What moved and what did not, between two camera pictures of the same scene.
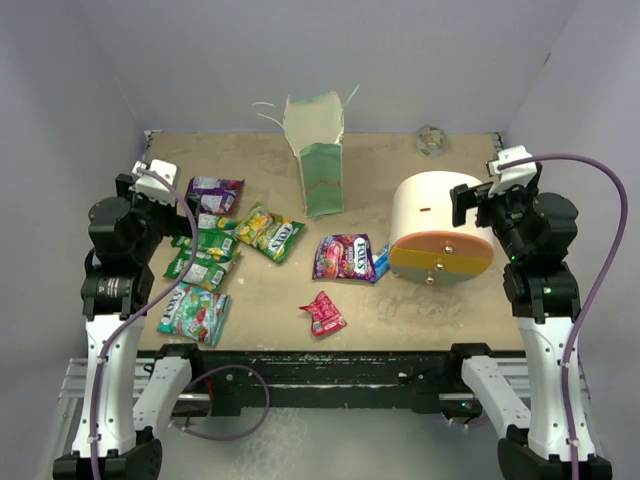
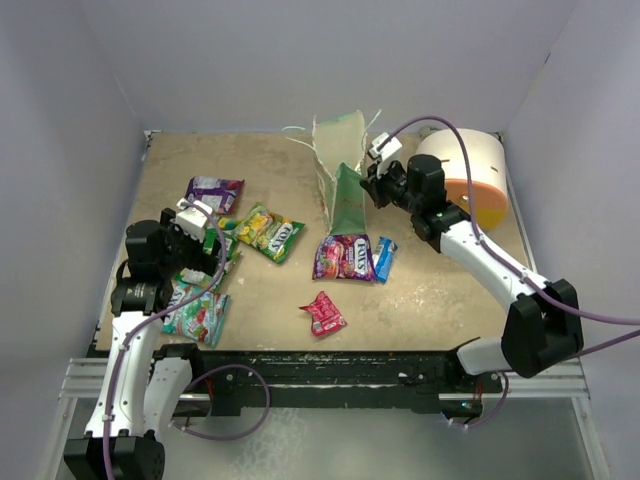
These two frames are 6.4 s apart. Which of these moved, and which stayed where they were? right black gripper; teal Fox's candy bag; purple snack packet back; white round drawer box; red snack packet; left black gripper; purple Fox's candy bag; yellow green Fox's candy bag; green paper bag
Moved: left black gripper; white round drawer box; green paper bag; right black gripper
Stayed: purple Fox's candy bag; red snack packet; purple snack packet back; yellow green Fox's candy bag; teal Fox's candy bag
